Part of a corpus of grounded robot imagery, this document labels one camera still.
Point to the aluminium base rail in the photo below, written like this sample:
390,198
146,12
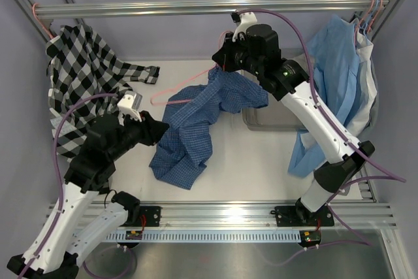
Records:
256,214

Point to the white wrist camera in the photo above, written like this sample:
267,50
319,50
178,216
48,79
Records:
129,105
242,21

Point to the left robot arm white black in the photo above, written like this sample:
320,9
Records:
59,251

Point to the white slotted cable duct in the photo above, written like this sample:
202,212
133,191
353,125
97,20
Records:
204,236

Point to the aluminium hanging rod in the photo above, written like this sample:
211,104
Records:
193,7

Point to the pink wire hanger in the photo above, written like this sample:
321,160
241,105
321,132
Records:
153,99

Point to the clear plastic bin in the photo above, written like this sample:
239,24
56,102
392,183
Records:
274,117

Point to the blue hanger on right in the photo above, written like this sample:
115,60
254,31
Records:
370,16

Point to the black white plaid shirt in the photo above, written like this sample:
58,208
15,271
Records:
81,65

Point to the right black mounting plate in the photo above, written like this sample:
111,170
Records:
288,216

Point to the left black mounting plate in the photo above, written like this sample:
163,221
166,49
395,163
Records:
149,215

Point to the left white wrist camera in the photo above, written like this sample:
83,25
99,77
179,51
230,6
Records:
129,105

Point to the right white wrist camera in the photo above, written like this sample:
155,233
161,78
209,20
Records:
242,21

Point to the blue checked shirt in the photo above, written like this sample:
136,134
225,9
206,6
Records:
183,151

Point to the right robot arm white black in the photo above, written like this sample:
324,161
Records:
256,50

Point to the grey shirt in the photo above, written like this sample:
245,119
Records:
364,112

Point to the light blue shirt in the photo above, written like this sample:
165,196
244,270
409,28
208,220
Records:
335,65

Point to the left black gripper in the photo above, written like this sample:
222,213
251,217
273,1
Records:
152,130

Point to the pink hanger on left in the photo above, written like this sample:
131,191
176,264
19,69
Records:
36,17

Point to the black mounting plate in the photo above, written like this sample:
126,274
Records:
288,216
149,215

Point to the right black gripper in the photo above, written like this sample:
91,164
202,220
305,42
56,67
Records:
224,57

